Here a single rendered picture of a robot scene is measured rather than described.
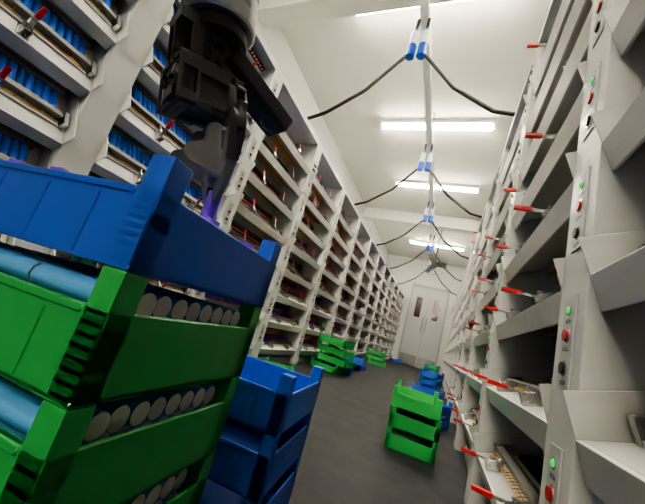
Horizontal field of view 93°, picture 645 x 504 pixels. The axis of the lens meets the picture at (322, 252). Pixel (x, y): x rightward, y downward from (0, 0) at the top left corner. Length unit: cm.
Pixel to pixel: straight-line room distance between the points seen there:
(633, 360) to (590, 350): 4
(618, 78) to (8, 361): 74
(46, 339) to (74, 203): 9
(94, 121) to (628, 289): 131
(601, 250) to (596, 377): 15
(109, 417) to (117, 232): 12
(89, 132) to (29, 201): 98
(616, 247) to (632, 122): 15
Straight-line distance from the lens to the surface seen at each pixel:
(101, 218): 25
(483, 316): 189
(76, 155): 125
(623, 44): 69
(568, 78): 100
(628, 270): 43
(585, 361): 49
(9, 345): 28
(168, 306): 27
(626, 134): 54
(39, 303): 26
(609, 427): 49
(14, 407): 28
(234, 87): 44
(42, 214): 29
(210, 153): 40
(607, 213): 54
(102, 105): 131
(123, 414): 29
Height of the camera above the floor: 40
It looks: 13 degrees up
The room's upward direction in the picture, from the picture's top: 16 degrees clockwise
